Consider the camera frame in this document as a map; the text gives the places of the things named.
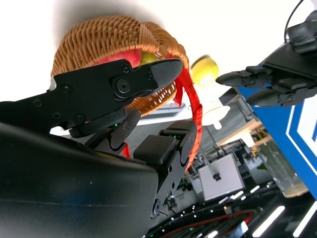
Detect red printed ribbon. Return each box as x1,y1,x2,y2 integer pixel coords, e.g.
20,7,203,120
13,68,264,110
122,83,186,159

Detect red apple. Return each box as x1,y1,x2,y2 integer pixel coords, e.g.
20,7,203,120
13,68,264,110
94,49,142,69

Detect wicker basket with red handle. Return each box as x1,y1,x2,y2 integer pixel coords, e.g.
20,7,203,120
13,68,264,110
51,15,204,172

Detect white board sign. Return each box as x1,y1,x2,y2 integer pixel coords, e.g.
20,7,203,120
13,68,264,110
198,152,245,202

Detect green pear with stem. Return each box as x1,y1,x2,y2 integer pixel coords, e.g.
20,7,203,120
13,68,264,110
190,55,220,87

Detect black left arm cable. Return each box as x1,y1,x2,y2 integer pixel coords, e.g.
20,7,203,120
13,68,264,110
284,0,306,44

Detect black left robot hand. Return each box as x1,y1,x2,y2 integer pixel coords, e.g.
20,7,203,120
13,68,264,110
215,17,317,108

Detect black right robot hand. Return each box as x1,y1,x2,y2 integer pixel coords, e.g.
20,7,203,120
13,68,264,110
0,59,198,238

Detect grey table cable tray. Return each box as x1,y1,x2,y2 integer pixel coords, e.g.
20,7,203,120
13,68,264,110
137,103,187,120

